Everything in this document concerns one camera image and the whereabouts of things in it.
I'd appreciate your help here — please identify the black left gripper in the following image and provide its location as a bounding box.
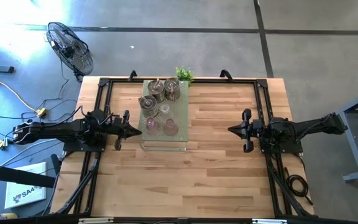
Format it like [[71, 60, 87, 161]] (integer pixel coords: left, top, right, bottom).
[[104, 110, 142, 151]]

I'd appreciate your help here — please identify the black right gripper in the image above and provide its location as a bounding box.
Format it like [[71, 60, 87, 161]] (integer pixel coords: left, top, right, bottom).
[[227, 108, 263, 153]]

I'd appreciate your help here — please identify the pink glass candlestick holder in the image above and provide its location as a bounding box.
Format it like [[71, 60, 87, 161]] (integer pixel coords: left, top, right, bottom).
[[144, 117, 160, 136], [163, 118, 179, 137]]

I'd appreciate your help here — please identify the silver metal candle tin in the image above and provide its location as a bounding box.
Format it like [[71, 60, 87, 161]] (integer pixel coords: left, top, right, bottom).
[[163, 77, 181, 102], [147, 79, 165, 103], [138, 95, 160, 118]]

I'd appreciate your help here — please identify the green perforated metal shelf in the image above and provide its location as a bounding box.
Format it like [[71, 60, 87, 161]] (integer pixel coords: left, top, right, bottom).
[[137, 79, 190, 152]]

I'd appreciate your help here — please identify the small potted green plant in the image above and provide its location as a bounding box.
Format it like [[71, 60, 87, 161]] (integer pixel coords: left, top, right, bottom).
[[175, 66, 195, 85]]

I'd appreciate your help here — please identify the black floor fan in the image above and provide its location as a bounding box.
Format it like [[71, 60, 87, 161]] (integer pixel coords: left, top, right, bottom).
[[45, 21, 94, 82]]

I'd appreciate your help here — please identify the black bar with silver brackets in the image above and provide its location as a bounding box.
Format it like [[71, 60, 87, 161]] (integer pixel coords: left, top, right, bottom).
[[0, 217, 358, 224]]

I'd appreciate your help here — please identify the grey metal bench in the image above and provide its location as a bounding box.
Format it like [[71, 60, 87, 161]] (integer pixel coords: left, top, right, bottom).
[[331, 88, 358, 182]]

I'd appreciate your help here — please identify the white printed cardboard box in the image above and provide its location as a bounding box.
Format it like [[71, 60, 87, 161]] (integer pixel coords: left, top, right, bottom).
[[4, 161, 48, 209]]

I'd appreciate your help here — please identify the black slanted beam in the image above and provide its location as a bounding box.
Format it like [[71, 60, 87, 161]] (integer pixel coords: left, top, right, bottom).
[[0, 161, 57, 189]]

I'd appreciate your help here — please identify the black aluminium table frame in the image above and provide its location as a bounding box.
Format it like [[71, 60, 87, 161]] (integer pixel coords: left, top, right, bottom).
[[53, 77, 316, 218]]

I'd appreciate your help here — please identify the black coiled cable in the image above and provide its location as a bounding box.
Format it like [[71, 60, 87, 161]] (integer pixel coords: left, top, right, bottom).
[[283, 167, 314, 206]]

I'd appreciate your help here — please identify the yellow extension cable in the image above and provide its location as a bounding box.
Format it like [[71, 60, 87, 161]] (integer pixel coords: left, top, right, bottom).
[[0, 63, 48, 151]]

